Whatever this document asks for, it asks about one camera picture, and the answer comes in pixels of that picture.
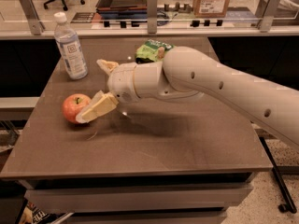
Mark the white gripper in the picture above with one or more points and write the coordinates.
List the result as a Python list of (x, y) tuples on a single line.
[(121, 81)]

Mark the red apple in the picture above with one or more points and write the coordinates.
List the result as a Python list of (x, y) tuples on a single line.
[(73, 104)]

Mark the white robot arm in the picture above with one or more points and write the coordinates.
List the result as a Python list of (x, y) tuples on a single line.
[(186, 74)]

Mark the clear plastic water bottle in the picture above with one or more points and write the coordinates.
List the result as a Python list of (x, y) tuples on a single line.
[(70, 48)]

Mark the green snack bag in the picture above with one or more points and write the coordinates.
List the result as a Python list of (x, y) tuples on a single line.
[(152, 51)]

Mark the grey cabinet drawer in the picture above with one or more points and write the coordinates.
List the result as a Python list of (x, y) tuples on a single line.
[(142, 198)]

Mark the cardboard box with label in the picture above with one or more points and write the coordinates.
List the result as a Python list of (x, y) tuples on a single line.
[(210, 8)]

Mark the black floor stand leg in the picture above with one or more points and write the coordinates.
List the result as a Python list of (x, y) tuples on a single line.
[(278, 172)]

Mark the left metal railing post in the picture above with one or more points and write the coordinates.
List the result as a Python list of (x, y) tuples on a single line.
[(36, 26)]

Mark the metal railing post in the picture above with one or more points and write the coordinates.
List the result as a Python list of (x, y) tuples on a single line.
[(36, 26), (152, 16), (265, 12)]

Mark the middle metal railing post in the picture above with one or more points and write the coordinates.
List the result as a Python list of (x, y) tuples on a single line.
[(152, 16)]

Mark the right metal railing post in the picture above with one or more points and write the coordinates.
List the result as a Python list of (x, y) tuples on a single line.
[(265, 12)]

